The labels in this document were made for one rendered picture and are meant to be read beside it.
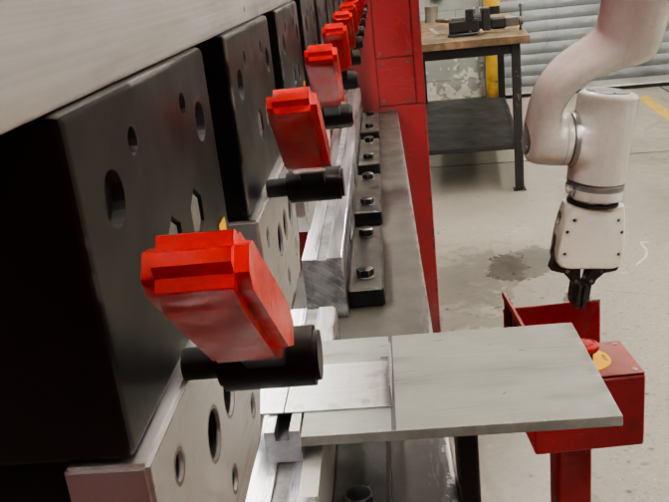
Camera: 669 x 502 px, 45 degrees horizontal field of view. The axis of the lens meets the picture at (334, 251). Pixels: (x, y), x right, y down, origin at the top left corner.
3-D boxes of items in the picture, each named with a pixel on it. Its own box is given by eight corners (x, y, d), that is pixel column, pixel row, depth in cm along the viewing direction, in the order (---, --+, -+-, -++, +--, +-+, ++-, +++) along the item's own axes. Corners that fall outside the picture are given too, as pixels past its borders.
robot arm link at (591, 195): (573, 187, 115) (571, 207, 116) (634, 187, 116) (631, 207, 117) (556, 171, 123) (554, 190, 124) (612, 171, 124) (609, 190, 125)
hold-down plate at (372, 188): (382, 224, 159) (381, 210, 158) (355, 227, 160) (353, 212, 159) (381, 185, 188) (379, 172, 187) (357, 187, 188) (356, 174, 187)
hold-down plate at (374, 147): (380, 174, 197) (379, 162, 196) (358, 176, 197) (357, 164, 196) (379, 147, 225) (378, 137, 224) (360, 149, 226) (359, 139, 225)
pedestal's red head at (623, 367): (644, 444, 118) (647, 334, 112) (535, 455, 118) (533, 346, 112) (599, 378, 137) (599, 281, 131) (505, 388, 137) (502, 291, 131)
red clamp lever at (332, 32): (349, 17, 72) (357, 76, 82) (304, 21, 73) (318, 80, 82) (350, 33, 72) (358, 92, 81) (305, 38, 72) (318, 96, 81)
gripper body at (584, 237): (567, 200, 116) (558, 272, 120) (637, 201, 117) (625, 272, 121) (552, 185, 123) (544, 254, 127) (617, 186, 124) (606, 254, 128)
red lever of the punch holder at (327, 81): (340, 36, 54) (352, 111, 63) (280, 42, 54) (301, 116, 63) (342, 59, 53) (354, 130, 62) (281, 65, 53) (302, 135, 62)
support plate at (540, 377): (623, 426, 65) (623, 415, 65) (301, 447, 67) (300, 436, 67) (571, 331, 82) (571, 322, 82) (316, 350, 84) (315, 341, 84)
